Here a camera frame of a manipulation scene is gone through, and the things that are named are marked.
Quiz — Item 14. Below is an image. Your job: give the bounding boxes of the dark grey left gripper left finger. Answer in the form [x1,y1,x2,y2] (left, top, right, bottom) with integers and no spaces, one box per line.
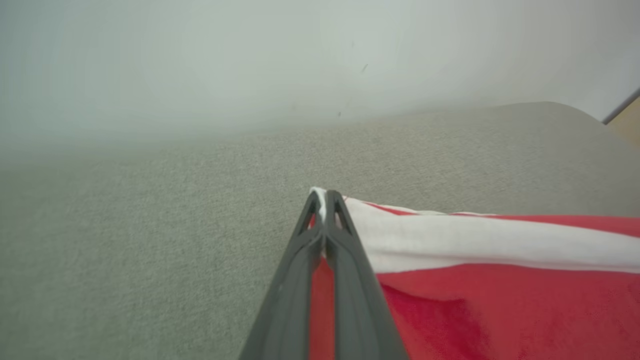
[239,190,328,360]

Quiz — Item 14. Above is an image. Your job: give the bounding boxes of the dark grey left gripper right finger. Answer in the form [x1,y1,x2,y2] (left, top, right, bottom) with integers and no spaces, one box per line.
[325,190,411,360]

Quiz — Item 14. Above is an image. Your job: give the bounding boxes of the red shorts with white stripe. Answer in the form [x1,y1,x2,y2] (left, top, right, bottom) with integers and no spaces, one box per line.
[307,186,640,360]

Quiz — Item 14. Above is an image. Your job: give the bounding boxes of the dark grey baseboard strip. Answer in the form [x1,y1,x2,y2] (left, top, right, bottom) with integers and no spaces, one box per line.
[601,88,640,126]

